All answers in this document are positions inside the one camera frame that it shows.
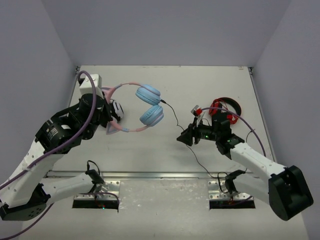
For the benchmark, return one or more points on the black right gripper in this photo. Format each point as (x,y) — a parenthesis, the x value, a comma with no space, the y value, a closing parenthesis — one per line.
(187,137)

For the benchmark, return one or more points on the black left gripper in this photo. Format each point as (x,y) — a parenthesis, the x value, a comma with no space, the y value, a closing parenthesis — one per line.
(106,114)

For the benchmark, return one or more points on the pink blue cat-ear headphones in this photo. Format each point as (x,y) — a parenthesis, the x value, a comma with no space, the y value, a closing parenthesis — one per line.
(145,93)

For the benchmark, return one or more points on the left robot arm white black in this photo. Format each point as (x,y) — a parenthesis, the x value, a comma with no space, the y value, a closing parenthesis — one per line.
(23,195)

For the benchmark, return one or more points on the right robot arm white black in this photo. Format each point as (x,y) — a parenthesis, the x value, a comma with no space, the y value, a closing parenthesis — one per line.
(283,188)

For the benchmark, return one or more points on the white black headphones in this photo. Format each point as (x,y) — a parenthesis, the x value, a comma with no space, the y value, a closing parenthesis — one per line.
(117,111)

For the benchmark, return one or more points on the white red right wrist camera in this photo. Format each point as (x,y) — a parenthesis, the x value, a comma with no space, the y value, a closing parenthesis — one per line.
(198,113)

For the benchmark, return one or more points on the right metal mounting bracket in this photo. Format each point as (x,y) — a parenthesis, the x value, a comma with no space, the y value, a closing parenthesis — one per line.
(218,192)

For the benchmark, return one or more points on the metal mounting bracket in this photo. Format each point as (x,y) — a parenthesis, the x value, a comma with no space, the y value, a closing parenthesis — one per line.
(110,191)
(218,192)

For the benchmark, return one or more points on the metal rail front table edge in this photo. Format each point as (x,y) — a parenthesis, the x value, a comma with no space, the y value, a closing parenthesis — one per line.
(130,175)

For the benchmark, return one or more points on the left metal mounting bracket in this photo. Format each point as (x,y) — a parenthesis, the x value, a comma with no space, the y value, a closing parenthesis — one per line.
(110,191)

